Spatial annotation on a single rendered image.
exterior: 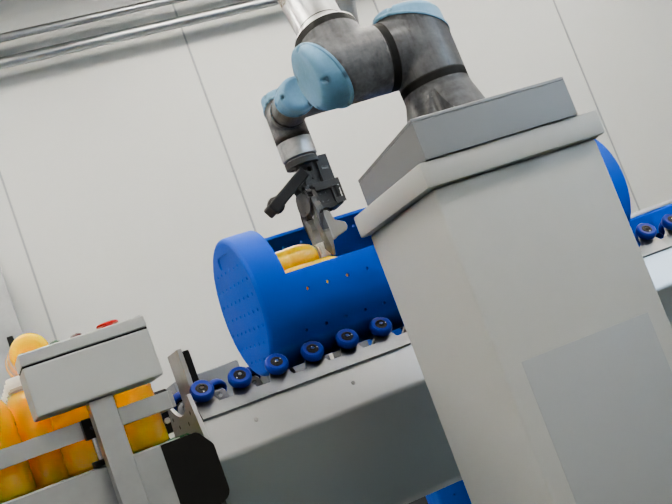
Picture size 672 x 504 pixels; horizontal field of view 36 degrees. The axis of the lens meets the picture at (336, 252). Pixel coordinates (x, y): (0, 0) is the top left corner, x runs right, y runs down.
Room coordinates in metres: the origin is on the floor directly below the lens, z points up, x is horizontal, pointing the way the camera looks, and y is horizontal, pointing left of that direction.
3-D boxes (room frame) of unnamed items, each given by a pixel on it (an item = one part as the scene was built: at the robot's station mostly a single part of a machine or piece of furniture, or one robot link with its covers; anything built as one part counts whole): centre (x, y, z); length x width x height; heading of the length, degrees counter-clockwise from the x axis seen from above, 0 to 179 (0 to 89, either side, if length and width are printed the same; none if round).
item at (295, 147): (2.12, 0.00, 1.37); 0.08 x 0.08 x 0.05
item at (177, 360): (1.97, 0.35, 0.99); 0.10 x 0.02 x 0.12; 22
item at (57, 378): (1.63, 0.43, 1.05); 0.20 x 0.10 x 0.10; 112
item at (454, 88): (1.69, -0.25, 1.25); 0.15 x 0.15 x 0.10
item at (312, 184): (2.12, 0.00, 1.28); 0.09 x 0.08 x 0.12; 113
